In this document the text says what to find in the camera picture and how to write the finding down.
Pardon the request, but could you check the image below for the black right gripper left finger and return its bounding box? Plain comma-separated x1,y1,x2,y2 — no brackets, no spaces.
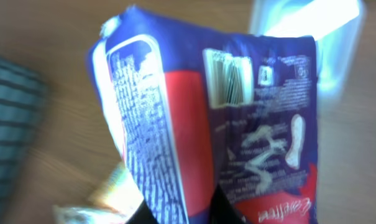
126,200,158,224

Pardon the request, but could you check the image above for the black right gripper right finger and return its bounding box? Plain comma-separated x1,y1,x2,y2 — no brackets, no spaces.
210,185,242,224

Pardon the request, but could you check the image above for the yellow blue snack bag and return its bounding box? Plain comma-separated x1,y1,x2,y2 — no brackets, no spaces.
53,162,144,224

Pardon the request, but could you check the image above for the red purple pantyliner pack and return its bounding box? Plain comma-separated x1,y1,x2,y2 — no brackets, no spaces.
89,6,318,224

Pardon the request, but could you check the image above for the white barcode scanner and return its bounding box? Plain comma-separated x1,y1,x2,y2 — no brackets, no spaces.
249,0,367,98

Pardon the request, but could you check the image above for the grey plastic mesh basket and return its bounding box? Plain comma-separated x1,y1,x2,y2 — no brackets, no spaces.
0,57,47,219

